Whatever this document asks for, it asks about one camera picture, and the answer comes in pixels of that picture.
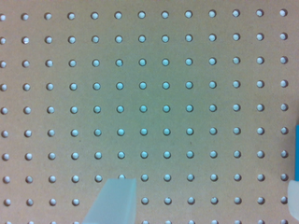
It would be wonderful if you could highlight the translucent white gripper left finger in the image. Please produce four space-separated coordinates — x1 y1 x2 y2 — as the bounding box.
82 178 136 224

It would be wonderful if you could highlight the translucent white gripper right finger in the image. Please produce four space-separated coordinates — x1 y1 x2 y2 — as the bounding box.
288 180 299 217

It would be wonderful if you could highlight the blue block with hole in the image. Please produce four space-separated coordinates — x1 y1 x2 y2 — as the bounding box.
294 125 299 181

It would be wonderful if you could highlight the brown pegboard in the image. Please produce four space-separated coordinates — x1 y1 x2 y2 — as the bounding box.
0 0 299 224

